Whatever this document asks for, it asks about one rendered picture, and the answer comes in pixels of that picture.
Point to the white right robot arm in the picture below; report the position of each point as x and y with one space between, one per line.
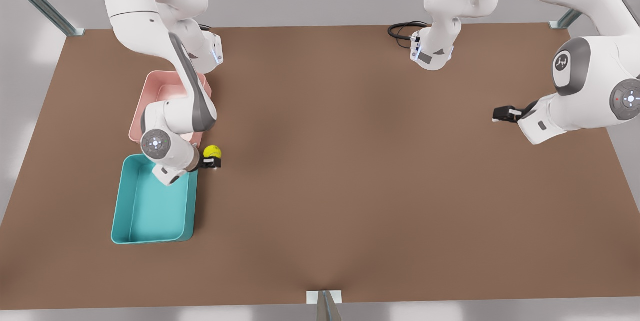
145 16

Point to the yellow tennis ball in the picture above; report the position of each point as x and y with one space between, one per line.
212 151

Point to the pink rectangular tray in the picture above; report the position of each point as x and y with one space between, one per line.
150 106

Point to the teal rectangular tray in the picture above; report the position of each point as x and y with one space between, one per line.
150 211

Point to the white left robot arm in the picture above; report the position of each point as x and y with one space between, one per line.
595 81

